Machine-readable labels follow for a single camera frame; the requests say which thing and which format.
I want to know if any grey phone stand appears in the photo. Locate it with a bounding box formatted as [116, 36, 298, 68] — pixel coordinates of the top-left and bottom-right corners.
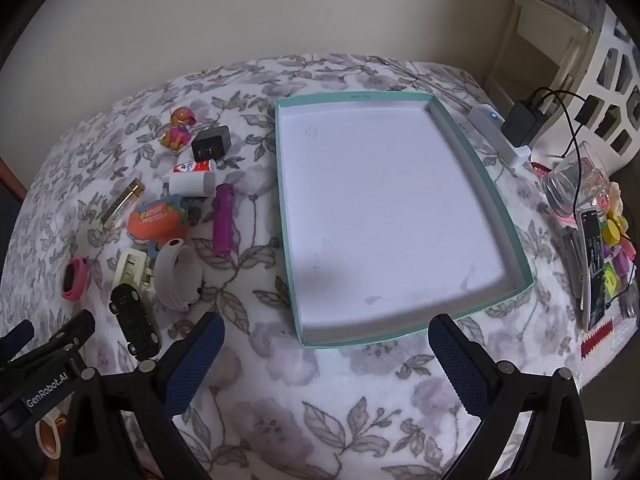
[562, 225, 588, 311]

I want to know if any pile of colourful plastic toys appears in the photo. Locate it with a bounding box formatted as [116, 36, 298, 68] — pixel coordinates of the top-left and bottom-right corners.
[597, 185, 640, 321]

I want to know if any salmon and blue plastic toy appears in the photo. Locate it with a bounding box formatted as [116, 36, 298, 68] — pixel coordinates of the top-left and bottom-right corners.
[127, 199, 190, 245]

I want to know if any white lattice basket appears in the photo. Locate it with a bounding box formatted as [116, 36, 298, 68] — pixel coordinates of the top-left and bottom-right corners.
[575, 5, 640, 171]

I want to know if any clear glass cup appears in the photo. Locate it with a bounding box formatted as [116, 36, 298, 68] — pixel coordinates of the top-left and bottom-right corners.
[541, 141, 612, 217]

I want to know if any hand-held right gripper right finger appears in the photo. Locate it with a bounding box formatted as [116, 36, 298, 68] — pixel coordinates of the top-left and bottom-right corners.
[428, 313, 593, 480]

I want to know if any white charger cube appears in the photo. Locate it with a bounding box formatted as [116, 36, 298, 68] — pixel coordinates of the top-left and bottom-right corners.
[162, 171, 217, 197]

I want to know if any reddish brown board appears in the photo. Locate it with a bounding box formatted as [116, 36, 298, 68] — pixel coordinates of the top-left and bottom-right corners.
[0, 157, 28, 201]

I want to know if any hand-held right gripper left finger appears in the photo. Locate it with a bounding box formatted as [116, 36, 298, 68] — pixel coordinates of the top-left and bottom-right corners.
[65, 311, 226, 480]

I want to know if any pink dog toy figure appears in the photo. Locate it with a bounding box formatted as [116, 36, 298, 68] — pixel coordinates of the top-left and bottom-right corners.
[161, 107, 197, 152]

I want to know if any black toy car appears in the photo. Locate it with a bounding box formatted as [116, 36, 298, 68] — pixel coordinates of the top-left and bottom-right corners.
[110, 283, 163, 361]

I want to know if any purple lighter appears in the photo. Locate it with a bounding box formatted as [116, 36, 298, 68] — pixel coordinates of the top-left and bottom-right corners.
[212, 183, 235, 256]

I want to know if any white power strip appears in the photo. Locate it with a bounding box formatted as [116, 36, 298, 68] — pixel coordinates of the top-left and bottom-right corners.
[467, 104, 532, 166]

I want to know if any floral blanket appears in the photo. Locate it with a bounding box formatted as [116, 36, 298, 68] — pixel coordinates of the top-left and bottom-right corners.
[0, 53, 606, 480]

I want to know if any pink smartwatch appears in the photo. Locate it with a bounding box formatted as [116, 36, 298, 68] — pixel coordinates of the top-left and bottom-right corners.
[63, 256, 89, 302]

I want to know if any black smartphone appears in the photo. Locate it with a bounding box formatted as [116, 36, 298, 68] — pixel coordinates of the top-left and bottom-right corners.
[577, 206, 613, 332]

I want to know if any black plugged power adapter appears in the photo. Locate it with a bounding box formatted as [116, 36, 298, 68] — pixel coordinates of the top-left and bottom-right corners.
[501, 100, 548, 147]

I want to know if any white smartwatch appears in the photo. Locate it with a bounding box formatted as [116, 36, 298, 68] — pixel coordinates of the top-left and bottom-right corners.
[153, 237, 205, 311]

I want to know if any cream hair claw clip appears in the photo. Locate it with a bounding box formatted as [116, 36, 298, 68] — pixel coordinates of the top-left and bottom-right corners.
[114, 245, 158, 291]

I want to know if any white tape roll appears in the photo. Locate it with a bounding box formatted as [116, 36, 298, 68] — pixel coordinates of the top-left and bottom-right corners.
[36, 406, 68, 461]

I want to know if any teal cardboard box lid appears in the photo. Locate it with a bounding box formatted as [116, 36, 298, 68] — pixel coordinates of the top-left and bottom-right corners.
[275, 91, 535, 349]

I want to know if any black charger adapter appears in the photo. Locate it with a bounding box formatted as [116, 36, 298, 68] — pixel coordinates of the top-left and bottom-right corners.
[191, 125, 232, 163]

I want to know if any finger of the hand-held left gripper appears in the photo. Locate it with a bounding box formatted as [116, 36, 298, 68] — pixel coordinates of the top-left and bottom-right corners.
[0, 319, 36, 361]
[10, 310, 96, 366]

